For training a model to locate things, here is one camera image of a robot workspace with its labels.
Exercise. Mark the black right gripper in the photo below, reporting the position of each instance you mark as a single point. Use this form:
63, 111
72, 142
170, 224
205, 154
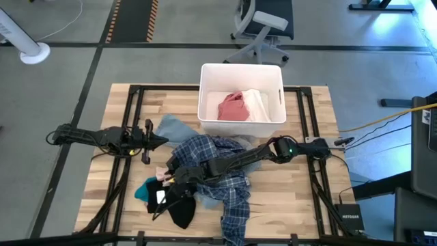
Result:
189, 176

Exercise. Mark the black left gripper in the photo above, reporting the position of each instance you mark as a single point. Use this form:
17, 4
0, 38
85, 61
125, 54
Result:
148, 145

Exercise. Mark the black garment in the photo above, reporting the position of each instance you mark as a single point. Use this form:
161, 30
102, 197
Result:
182, 213

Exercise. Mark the blue plaid shirt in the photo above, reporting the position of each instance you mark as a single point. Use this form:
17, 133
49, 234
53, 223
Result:
235, 201

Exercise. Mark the white garment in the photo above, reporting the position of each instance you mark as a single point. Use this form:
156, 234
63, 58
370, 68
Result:
256, 106

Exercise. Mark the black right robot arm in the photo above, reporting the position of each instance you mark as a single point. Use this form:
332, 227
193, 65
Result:
239, 160

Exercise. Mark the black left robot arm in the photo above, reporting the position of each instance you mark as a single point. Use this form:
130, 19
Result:
85, 136

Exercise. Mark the plain white paper tag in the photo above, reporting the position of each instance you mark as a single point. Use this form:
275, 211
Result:
160, 197

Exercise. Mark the small pink garment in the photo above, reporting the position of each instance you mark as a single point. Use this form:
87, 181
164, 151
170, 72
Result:
162, 174

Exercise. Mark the teal garment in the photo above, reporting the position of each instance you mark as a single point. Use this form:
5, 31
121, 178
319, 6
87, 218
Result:
141, 193

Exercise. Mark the red garment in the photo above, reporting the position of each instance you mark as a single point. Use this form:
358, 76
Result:
233, 107

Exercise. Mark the white plastic bin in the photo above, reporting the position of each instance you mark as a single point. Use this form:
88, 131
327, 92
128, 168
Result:
239, 78

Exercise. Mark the black hazard-striped floor mat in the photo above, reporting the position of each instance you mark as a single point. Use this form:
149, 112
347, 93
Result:
131, 20

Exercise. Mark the white and black office chair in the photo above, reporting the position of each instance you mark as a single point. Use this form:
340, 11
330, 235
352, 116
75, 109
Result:
269, 24

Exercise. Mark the white tower fan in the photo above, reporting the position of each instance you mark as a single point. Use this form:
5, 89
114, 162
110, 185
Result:
27, 44

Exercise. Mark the black desk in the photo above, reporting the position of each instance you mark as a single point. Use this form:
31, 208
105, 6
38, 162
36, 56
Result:
423, 147

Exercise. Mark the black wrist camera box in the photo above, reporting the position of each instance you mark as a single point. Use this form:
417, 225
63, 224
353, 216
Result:
173, 163

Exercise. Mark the silver metal bracket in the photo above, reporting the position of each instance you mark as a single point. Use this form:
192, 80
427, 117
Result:
336, 142

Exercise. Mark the black Netgear network switch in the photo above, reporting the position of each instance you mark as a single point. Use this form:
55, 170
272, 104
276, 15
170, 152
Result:
350, 217

